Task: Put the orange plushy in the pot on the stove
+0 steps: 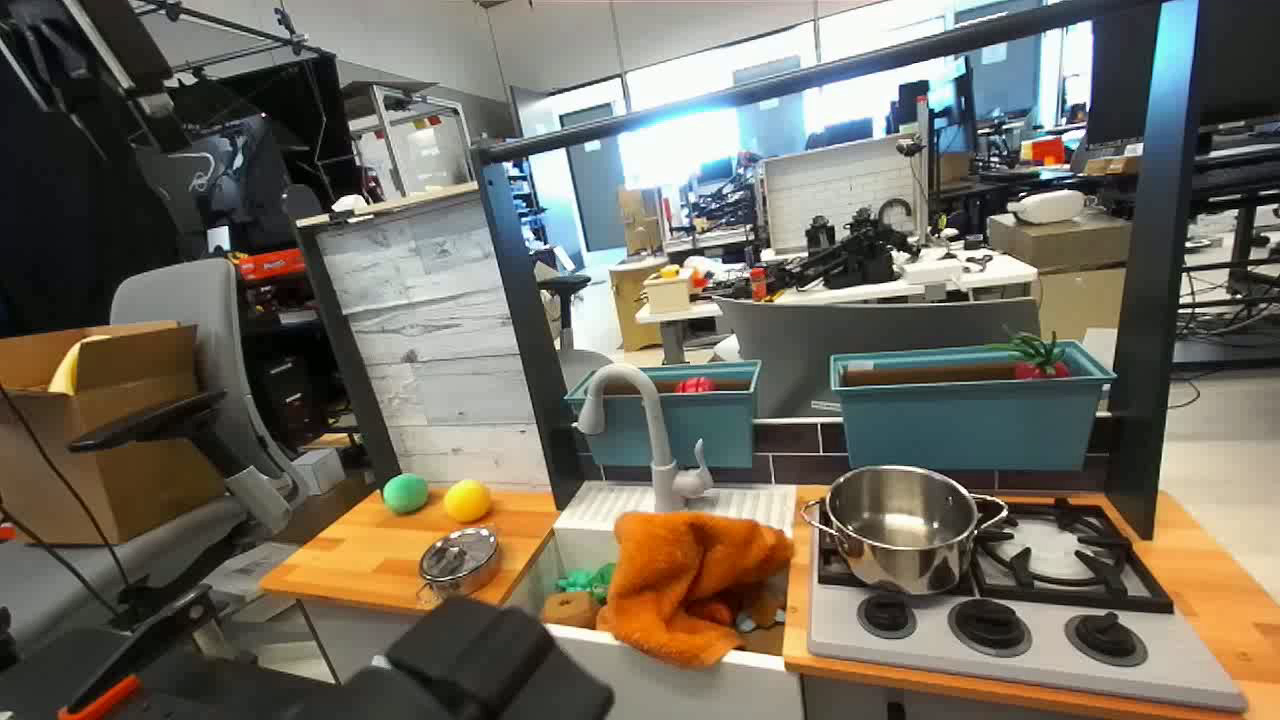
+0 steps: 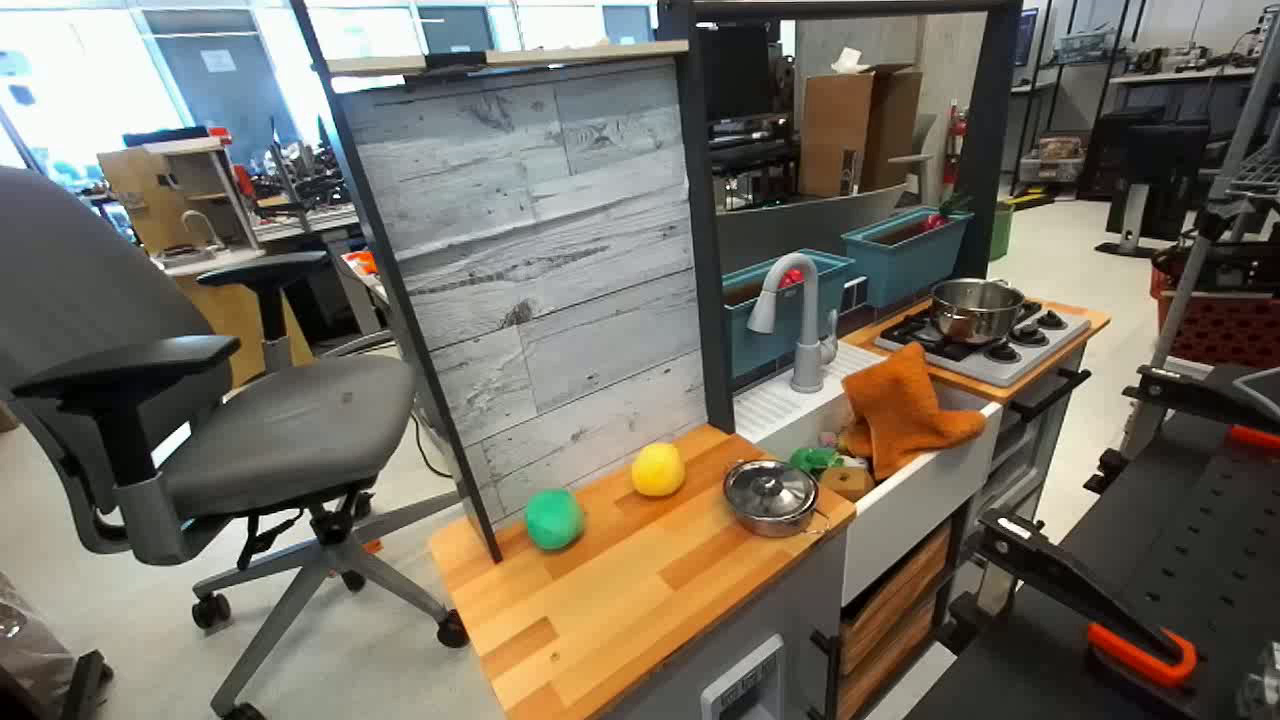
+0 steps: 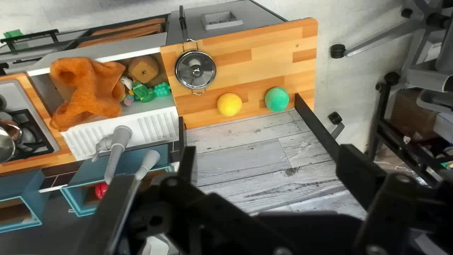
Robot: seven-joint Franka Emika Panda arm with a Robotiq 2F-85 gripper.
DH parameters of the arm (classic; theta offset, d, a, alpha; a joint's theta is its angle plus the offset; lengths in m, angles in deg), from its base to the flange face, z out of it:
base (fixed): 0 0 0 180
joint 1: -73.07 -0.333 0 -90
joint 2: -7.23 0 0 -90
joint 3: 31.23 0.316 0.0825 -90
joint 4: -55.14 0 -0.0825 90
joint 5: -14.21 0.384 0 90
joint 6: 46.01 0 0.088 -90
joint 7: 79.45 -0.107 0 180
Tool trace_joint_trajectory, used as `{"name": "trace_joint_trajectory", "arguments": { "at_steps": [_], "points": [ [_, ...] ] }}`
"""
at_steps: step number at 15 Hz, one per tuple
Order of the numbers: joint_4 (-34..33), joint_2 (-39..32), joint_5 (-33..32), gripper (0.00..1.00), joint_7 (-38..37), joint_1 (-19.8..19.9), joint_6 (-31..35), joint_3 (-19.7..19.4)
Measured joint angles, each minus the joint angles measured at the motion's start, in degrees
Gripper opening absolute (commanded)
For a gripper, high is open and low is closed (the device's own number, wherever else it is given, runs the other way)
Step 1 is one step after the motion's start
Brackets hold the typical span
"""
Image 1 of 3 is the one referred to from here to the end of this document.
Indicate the right teal planter box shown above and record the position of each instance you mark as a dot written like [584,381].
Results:
[969,408]

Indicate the black padded object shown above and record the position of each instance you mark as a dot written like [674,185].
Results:
[499,665]

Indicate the black stove grate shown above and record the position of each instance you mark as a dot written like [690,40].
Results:
[1063,555]

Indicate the orange towel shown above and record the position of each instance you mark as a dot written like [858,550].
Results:
[680,578]

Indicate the green plush ball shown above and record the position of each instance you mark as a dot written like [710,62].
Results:
[407,492]

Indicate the grey toy stove top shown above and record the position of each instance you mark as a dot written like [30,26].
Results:
[1075,648]

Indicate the green toy in sink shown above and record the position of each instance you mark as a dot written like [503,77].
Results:
[591,583]

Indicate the brown toy in sink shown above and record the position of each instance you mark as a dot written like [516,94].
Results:
[578,611]

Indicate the white sink basin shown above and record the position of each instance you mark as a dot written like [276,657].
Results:
[744,685]

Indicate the grey sink faucet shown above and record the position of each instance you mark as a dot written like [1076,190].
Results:
[671,481]

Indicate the stainless steel pot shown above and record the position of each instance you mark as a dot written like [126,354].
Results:
[902,525]

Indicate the cardboard box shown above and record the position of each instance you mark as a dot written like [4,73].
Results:
[60,384]

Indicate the teal planter box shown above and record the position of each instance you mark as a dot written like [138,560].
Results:
[969,408]
[706,408]

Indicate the black metal frame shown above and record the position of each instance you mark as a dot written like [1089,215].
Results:
[1147,339]

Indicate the yellow plush ball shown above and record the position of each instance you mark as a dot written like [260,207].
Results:
[465,500]

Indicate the left teal planter box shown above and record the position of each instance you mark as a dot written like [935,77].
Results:
[706,408]

